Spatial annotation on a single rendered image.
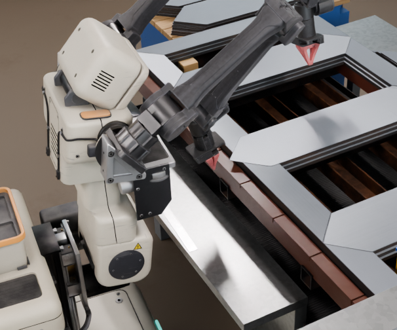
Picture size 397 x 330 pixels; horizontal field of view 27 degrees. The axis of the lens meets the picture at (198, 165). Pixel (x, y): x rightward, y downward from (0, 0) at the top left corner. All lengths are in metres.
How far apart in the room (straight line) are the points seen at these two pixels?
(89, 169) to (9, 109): 2.38
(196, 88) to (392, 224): 0.68
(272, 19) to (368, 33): 1.46
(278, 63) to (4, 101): 2.00
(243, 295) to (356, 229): 0.35
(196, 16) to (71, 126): 1.41
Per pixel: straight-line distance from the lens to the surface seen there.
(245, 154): 2.47
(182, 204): 2.56
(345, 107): 2.70
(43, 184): 3.86
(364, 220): 2.25
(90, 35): 2.02
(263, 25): 1.94
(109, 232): 2.22
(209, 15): 3.29
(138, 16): 2.26
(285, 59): 2.97
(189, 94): 1.92
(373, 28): 3.42
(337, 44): 3.07
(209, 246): 2.41
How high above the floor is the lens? 2.29
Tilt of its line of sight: 36 degrees down
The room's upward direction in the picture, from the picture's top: 3 degrees counter-clockwise
